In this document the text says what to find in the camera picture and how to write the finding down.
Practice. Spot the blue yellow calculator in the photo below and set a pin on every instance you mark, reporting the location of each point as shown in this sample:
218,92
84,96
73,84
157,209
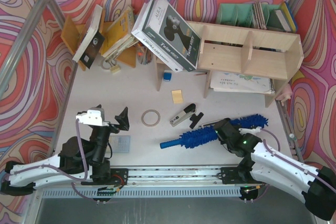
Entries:
120,144

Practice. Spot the green desk organizer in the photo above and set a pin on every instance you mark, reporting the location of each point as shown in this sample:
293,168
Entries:
243,15

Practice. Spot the pencil holder with pens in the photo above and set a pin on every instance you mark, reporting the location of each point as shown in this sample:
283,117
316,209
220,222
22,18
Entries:
144,55

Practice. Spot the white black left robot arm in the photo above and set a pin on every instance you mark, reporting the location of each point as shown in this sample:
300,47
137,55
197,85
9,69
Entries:
82,158

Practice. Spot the yellow worn book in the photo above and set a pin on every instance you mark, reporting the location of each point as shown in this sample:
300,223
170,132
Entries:
118,35

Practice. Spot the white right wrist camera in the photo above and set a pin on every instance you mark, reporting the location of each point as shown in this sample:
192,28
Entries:
254,131

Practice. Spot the white spiral notebook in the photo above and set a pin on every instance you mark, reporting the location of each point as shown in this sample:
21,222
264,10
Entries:
236,82

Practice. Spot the light wooden bookshelf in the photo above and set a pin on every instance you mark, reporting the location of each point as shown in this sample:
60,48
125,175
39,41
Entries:
254,52

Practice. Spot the yellow sticky note pad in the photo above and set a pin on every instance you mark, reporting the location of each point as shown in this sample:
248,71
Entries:
177,96

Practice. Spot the pink pig figure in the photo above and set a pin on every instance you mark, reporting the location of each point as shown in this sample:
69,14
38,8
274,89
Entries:
285,94

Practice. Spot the white book black cover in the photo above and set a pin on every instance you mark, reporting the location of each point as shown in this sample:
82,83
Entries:
91,39

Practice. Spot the aluminium mounting rail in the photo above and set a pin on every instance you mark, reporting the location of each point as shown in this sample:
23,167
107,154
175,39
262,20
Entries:
173,175

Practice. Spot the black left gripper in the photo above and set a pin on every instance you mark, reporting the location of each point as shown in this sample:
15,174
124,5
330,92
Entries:
111,126

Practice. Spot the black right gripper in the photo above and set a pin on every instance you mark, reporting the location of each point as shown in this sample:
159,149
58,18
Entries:
221,128

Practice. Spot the brass padlock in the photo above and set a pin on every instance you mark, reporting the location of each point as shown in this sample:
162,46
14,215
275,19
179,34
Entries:
110,65

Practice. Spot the blue fluffy duster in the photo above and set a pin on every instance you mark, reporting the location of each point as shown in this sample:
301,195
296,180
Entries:
195,138

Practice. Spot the grey black stapler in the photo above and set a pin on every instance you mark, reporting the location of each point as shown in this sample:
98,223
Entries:
186,113

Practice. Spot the black plastic clip piece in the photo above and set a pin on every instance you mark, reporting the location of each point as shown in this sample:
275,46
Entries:
195,118

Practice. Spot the white black utility knife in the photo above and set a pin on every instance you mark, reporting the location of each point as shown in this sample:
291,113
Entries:
207,124

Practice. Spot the blue yellow book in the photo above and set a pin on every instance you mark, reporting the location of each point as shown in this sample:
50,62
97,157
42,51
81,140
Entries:
284,7

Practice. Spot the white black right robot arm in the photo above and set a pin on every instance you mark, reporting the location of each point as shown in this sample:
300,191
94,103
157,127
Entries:
263,164

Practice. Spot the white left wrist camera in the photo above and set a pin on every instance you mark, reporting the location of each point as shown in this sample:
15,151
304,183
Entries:
93,117

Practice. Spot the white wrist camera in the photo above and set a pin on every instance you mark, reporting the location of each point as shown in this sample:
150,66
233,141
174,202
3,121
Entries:
254,131
93,117

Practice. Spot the blue stamp block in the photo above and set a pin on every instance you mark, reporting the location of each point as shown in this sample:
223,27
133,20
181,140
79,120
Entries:
167,76

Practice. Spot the aluminium frame post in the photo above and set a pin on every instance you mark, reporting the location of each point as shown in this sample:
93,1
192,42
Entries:
21,42

